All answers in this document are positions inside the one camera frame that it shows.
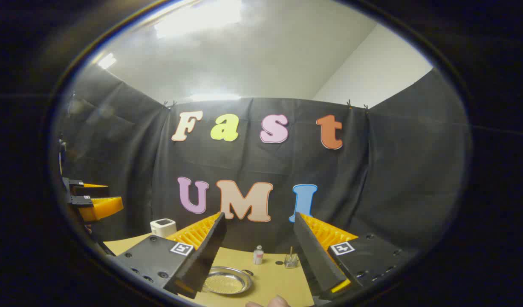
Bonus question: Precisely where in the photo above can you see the ceiling light panel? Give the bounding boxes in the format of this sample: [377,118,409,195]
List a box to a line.
[97,52,117,70]

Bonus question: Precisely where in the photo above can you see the stainless steel pot black handles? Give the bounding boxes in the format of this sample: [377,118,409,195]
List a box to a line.
[202,266,254,295]

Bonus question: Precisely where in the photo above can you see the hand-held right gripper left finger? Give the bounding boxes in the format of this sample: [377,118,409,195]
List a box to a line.
[116,211,228,300]

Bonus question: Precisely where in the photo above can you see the white toaster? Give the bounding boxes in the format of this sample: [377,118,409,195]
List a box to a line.
[150,218,177,238]

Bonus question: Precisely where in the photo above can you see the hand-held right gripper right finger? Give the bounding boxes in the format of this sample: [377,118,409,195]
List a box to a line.
[293,211,417,301]

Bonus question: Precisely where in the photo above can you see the wire mesh holder with stick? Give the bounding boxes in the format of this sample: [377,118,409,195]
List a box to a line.
[284,246,299,269]

